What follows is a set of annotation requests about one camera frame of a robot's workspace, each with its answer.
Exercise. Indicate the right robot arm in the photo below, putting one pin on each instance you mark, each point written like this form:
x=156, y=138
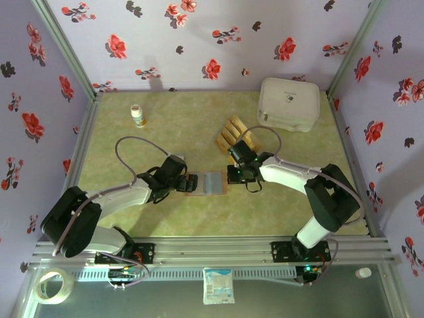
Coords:
x=285, y=172

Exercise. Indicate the white pill bottle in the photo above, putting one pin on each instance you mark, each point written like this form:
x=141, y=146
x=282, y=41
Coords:
x=138, y=116

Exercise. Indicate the white zip case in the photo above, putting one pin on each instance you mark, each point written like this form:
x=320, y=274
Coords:
x=288, y=102

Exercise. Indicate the small controller board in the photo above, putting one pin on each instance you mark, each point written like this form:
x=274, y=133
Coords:
x=308, y=273
x=124, y=272

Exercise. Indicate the white blue plastic packet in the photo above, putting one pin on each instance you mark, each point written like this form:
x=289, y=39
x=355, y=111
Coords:
x=218, y=286

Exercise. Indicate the clear adhesive tape roll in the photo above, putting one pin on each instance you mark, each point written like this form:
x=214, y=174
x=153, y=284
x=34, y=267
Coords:
x=54, y=300

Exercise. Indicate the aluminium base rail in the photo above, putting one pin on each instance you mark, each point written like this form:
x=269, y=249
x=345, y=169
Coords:
x=212, y=253

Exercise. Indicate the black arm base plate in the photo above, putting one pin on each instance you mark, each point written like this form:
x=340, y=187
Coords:
x=281, y=251
x=145, y=253

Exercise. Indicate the aluminium table side rail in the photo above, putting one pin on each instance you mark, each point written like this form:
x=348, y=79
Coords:
x=86, y=127
x=351, y=159

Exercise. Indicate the aluminium frame post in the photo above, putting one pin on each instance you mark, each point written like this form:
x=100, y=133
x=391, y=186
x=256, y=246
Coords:
x=68, y=49
x=354, y=46

